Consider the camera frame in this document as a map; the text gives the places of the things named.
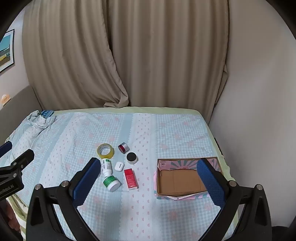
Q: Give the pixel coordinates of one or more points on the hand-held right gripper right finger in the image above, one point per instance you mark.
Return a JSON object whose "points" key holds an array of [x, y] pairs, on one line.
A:
{"points": [[211, 183]]}

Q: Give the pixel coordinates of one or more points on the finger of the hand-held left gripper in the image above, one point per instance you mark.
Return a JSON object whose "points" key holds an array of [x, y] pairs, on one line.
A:
{"points": [[23, 157], [5, 148]]}

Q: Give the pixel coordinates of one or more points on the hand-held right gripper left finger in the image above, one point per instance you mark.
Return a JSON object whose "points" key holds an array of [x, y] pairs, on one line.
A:
{"points": [[85, 183]]}

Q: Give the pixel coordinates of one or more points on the green jar with white lid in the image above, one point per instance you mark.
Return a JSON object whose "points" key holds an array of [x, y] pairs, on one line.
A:
{"points": [[110, 182]]}

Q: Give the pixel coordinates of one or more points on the white bottle with green label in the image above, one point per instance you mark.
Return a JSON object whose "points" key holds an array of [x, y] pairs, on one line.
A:
{"points": [[106, 165]]}

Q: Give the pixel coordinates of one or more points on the cardboard box with pink print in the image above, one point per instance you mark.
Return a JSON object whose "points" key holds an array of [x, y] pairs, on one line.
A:
{"points": [[178, 183]]}

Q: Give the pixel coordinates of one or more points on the yellow tape roll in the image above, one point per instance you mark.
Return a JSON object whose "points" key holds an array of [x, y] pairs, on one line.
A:
{"points": [[100, 148]]}

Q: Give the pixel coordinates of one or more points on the white earbuds case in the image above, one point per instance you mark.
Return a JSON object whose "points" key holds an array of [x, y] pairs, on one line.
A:
{"points": [[119, 166]]}

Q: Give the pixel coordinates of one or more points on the red rectangular box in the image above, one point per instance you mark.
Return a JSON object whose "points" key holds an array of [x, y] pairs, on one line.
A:
{"points": [[130, 179]]}

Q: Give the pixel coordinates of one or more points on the red and silver jar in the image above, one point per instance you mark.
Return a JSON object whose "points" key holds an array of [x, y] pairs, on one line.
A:
{"points": [[123, 147]]}

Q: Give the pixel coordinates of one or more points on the white jar with black lid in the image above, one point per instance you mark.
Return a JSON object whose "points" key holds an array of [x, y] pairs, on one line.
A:
{"points": [[131, 157]]}

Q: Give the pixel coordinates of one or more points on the person's left hand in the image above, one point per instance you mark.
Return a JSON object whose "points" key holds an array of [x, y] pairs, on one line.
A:
{"points": [[10, 215]]}

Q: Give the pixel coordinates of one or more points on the green striped cloth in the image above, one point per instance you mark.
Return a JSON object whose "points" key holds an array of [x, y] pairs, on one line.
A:
{"points": [[17, 204]]}

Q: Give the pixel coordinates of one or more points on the crumpled light blue cloth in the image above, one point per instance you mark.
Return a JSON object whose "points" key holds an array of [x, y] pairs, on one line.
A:
{"points": [[37, 120]]}

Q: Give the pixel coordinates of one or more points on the beige headboard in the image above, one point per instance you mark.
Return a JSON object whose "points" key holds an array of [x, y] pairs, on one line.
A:
{"points": [[18, 104]]}

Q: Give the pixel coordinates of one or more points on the blue checked packet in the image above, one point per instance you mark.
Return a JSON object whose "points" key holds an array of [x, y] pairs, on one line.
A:
{"points": [[47, 113]]}

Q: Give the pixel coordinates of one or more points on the light blue checked blanket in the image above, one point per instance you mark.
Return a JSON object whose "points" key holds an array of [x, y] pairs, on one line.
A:
{"points": [[161, 134]]}

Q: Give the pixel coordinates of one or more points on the beige curtain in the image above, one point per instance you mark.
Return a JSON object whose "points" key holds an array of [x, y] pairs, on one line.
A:
{"points": [[69, 53], [168, 53]]}

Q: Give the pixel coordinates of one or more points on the small orange wall item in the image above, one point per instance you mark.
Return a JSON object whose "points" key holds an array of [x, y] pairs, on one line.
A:
{"points": [[5, 98]]}

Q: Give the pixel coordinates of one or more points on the framed wall picture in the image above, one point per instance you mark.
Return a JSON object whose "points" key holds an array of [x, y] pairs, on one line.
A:
{"points": [[5, 52]]}

